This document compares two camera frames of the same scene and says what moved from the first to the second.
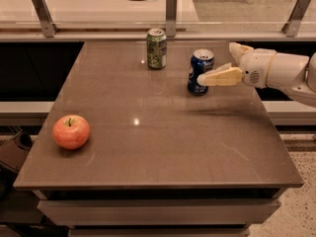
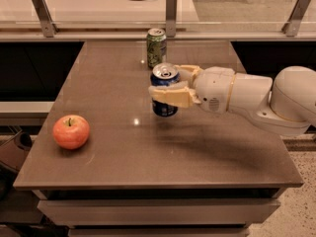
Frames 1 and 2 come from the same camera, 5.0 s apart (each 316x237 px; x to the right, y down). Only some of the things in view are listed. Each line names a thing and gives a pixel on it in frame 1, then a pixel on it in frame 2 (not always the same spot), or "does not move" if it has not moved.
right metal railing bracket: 290,28 does not move
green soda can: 156,44 does not move
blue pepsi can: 201,61 to 164,74
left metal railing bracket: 49,29 does not move
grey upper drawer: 222,211 does not move
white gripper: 257,68 to 214,88
